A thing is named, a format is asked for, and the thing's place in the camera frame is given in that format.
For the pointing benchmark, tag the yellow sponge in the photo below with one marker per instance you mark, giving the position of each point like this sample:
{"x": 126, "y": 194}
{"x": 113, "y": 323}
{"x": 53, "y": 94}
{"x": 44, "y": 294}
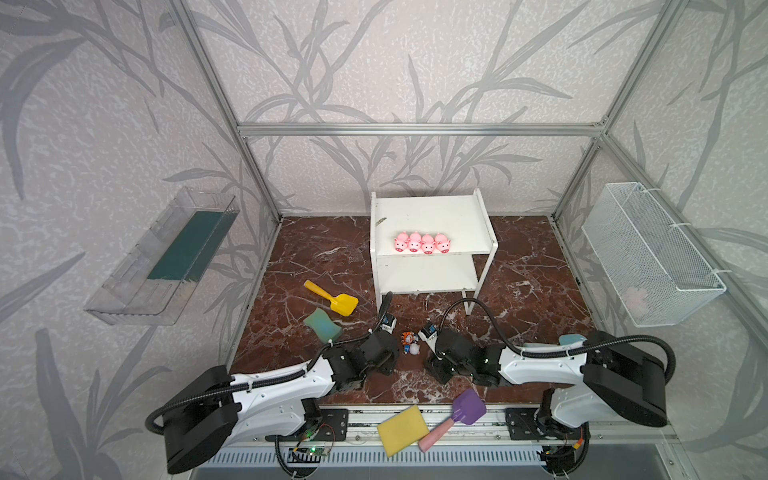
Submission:
{"x": 402, "y": 430}

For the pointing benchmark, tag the green circuit board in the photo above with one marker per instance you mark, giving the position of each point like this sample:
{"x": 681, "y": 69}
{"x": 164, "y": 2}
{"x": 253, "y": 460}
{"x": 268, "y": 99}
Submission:
{"x": 311, "y": 453}

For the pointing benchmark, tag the clear plastic wall bin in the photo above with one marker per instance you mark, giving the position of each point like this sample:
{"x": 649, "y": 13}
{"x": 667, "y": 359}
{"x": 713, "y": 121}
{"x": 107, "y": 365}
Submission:
{"x": 152, "y": 285}

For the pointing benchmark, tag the yellow toy shovel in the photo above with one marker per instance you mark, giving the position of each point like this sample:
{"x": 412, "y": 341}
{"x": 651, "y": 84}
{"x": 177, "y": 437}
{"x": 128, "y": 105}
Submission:
{"x": 343, "y": 304}

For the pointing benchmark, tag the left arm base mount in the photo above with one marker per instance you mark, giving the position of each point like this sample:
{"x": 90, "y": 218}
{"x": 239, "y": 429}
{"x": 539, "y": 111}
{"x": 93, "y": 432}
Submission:
{"x": 327, "y": 424}

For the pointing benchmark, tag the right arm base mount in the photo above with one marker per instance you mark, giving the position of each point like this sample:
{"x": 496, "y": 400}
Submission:
{"x": 523, "y": 424}

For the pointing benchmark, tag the purple pink toy shovel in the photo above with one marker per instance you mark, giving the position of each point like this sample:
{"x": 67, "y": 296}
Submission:
{"x": 467, "y": 408}

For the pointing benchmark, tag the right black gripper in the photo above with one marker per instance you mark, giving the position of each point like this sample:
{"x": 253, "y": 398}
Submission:
{"x": 437, "y": 352}

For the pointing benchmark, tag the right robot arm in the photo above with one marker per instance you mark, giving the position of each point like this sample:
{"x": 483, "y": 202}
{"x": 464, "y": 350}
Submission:
{"x": 593, "y": 378}

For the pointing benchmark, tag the white wire mesh basket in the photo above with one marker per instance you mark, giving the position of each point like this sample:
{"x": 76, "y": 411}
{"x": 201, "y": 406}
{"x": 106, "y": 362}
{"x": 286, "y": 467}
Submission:
{"x": 638, "y": 244}

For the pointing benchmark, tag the white two-tier shelf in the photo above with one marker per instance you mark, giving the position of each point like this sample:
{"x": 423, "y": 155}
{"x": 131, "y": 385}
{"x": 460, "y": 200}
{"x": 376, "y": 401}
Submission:
{"x": 464, "y": 219}

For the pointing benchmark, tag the pink pig toy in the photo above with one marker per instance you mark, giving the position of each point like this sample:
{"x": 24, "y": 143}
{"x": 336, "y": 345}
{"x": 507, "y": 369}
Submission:
{"x": 415, "y": 242}
{"x": 442, "y": 243}
{"x": 427, "y": 244}
{"x": 401, "y": 242}

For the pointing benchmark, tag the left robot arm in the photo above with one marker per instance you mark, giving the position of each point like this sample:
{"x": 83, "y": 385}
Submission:
{"x": 218, "y": 408}

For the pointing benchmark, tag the pink toy in basket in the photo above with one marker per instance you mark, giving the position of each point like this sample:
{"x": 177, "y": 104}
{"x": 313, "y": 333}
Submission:
{"x": 635, "y": 301}

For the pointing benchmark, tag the light blue toy shovel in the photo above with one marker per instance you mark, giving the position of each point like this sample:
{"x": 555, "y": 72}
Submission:
{"x": 570, "y": 339}

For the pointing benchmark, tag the green sponge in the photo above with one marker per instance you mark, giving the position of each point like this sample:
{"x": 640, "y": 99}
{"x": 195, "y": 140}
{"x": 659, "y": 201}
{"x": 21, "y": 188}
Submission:
{"x": 321, "y": 324}

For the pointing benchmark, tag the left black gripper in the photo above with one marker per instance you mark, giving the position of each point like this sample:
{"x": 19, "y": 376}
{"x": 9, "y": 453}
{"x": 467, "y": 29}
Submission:
{"x": 389, "y": 350}

